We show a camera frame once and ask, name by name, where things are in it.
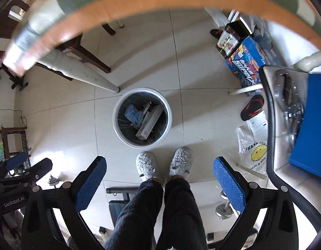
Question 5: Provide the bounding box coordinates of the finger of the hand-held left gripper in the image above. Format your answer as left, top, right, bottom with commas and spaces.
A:
0, 157, 53, 188
0, 152, 31, 181

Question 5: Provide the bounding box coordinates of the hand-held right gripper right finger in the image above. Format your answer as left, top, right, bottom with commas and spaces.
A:
213, 156, 300, 250

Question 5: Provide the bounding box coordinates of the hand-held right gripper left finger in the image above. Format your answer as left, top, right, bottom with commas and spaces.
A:
21, 156, 107, 250

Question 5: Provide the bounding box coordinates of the white round trash bin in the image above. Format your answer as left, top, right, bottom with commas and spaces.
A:
113, 88, 173, 147

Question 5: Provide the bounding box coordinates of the brown wooden side table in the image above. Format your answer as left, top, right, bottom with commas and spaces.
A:
1, 126, 31, 160

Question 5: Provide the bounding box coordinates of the white smiley plastic bag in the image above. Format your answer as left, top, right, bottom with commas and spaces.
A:
237, 126, 269, 174

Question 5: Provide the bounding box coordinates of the person's right grey slipper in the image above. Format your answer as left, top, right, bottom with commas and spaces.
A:
168, 147, 193, 179

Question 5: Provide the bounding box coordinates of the person's grey slipper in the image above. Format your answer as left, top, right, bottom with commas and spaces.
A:
136, 151, 159, 180
168, 147, 193, 179

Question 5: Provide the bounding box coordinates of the person's right leg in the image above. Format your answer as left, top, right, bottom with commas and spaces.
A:
155, 176, 209, 250

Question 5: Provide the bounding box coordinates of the white chair with black trim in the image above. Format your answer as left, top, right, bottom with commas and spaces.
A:
228, 65, 321, 240

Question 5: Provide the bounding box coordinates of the person's left grey slipper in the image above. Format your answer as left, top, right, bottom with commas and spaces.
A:
136, 151, 159, 180

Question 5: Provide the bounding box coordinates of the white paper sheet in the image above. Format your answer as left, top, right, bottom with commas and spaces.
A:
248, 115, 268, 136

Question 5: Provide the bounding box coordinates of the black red flip-flop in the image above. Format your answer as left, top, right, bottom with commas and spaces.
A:
240, 94, 265, 121

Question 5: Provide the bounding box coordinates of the black pedal exerciser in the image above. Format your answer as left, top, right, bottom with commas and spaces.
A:
0, 60, 29, 91

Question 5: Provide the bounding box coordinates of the blue crumpled packet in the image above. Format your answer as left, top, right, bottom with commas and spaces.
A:
124, 104, 145, 129

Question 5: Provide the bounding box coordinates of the long white carton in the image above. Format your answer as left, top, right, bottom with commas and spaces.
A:
135, 105, 163, 140

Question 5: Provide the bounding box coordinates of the black bin liner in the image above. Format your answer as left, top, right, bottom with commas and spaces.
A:
117, 92, 169, 144

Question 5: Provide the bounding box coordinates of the blue cushion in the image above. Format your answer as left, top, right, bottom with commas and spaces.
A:
289, 73, 321, 181

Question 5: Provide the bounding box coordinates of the large chrome weight plate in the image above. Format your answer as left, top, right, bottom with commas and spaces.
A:
274, 69, 309, 109

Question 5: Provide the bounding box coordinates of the white table leg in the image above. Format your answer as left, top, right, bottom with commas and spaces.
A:
296, 49, 321, 72
37, 48, 121, 93

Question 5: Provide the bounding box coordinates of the dark brown wooden chair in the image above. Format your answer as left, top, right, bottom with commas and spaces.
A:
0, 0, 117, 81

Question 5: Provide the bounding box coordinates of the blue printed carton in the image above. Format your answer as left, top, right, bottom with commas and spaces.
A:
225, 35, 283, 97

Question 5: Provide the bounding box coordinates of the black printed box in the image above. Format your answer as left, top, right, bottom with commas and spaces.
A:
215, 22, 251, 59

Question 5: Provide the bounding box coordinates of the black cable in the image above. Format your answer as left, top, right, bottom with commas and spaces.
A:
0, 108, 28, 129

